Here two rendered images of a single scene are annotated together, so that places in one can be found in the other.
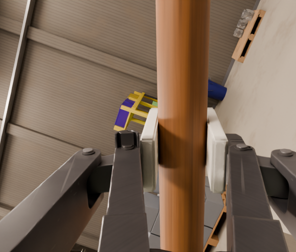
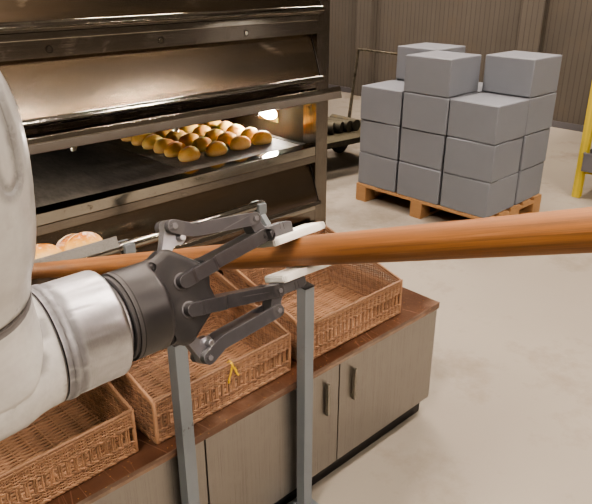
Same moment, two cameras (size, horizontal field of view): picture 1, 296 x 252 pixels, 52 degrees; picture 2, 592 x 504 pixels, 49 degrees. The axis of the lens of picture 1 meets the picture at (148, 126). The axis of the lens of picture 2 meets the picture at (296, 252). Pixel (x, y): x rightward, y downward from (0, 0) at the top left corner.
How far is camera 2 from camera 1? 0.50 m
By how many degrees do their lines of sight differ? 36
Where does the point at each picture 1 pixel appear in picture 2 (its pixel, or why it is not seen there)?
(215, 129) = (296, 274)
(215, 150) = (278, 277)
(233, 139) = (297, 283)
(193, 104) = (307, 259)
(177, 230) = (254, 254)
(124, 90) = not seen: outside the picture
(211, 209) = (472, 197)
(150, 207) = (449, 78)
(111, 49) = not seen: outside the picture
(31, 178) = not seen: outside the picture
